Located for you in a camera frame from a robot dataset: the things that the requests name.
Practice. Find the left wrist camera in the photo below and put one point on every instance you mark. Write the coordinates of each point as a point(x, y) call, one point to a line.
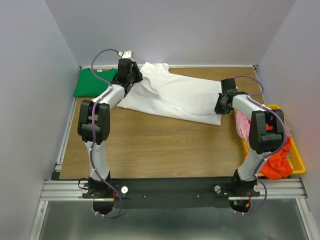
point(128, 55)

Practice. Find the white t-shirt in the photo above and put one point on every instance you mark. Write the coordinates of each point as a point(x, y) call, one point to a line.
point(165, 94)

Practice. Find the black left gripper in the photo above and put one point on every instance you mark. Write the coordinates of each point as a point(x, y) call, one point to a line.
point(134, 67)

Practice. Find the folded green t-shirt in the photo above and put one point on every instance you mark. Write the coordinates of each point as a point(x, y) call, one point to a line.
point(90, 86)

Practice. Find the aluminium frame rail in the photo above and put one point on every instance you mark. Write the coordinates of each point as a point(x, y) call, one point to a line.
point(68, 190)

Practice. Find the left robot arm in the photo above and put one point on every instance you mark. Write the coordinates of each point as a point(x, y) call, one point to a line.
point(94, 122)

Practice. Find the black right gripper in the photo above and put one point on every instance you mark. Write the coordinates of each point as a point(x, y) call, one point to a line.
point(218, 109)

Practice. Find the pink t-shirt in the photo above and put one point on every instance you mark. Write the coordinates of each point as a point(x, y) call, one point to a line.
point(242, 124)

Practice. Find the yellow plastic bin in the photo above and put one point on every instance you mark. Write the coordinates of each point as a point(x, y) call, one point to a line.
point(293, 157)

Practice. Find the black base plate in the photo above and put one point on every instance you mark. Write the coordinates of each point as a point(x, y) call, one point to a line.
point(163, 193)

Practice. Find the orange t-shirt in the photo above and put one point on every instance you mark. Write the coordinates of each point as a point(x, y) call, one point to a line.
point(277, 167)

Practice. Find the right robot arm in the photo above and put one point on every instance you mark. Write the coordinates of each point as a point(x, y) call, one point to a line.
point(267, 134)

